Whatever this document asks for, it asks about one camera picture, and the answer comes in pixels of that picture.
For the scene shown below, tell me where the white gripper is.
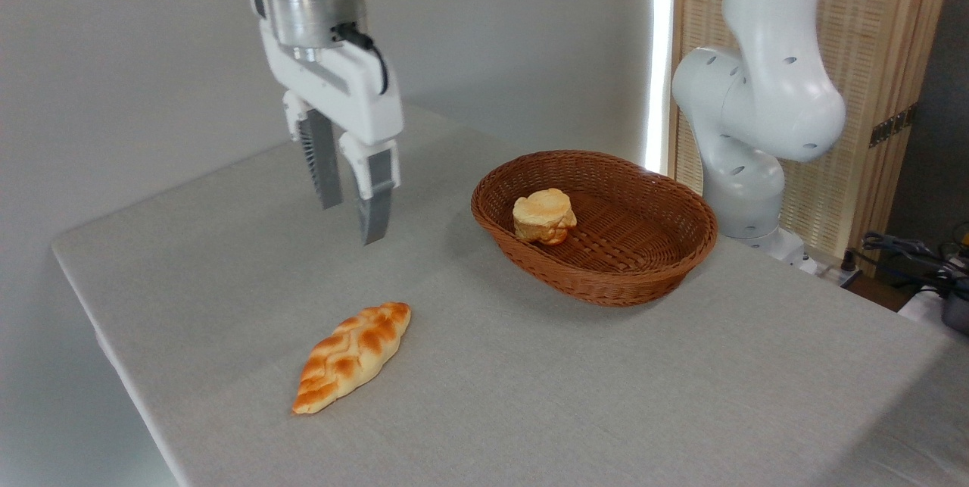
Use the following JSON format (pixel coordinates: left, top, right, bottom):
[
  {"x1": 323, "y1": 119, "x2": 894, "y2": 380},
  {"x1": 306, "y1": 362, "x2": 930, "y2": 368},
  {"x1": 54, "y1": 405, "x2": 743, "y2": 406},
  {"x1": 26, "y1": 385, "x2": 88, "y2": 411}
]
[{"x1": 257, "y1": 17, "x2": 405, "y2": 246}]

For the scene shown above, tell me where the round golden bread bun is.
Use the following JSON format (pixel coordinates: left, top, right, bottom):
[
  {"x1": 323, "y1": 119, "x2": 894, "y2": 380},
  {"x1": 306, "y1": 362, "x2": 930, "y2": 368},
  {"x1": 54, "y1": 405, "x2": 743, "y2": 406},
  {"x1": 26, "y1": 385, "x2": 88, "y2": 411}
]
[{"x1": 512, "y1": 187, "x2": 578, "y2": 247}]

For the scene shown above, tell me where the long braided bread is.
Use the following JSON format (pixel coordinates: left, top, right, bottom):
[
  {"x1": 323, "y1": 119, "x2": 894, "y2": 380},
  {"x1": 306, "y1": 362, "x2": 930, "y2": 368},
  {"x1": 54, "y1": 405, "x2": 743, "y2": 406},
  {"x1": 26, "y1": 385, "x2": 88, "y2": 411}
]
[{"x1": 291, "y1": 301, "x2": 413, "y2": 417}]

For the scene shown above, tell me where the brown wicker oval basket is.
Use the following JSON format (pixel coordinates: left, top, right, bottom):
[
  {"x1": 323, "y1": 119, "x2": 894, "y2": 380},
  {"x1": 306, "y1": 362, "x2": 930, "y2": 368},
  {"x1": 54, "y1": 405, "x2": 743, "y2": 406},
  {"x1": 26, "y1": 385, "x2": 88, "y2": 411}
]
[{"x1": 470, "y1": 149, "x2": 719, "y2": 309}]

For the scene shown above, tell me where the grey tablecloth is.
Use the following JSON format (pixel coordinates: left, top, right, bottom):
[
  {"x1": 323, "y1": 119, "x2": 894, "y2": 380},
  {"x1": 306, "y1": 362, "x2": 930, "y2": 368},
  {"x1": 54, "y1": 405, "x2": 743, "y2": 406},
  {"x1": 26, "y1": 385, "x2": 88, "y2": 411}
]
[{"x1": 51, "y1": 100, "x2": 969, "y2": 487}]

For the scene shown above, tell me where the white power strip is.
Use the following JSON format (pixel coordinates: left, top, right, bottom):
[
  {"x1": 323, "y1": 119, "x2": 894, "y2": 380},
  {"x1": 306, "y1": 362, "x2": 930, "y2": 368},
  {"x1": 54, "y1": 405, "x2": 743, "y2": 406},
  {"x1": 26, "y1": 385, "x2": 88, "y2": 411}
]
[{"x1": 816, "y1": 260, "x2": 862, "y2": 289}]

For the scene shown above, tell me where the dark metal screen hinge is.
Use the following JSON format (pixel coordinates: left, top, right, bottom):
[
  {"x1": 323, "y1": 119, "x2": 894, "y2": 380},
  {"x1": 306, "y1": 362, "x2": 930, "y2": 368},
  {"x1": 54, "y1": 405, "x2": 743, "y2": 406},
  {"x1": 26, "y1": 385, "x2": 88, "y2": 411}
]
[{"x1": 868, "y1": 102, "x2": 919, "y2": 149}]

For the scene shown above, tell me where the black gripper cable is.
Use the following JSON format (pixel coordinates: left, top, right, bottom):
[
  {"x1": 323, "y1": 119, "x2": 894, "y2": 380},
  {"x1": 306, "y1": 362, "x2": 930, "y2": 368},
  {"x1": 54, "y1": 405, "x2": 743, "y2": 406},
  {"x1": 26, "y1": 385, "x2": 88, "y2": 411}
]
[{"x1": 331, "y1": 22, "x2": 390, "y2": 95}]

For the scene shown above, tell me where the black cable bundle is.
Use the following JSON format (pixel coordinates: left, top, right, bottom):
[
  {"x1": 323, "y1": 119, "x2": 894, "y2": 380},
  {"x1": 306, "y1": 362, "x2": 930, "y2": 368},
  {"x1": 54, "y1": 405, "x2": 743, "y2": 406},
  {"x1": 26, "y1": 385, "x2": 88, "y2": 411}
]
[{"x1": 862, "y1": 231, "x2": 969, "y2": 285}]

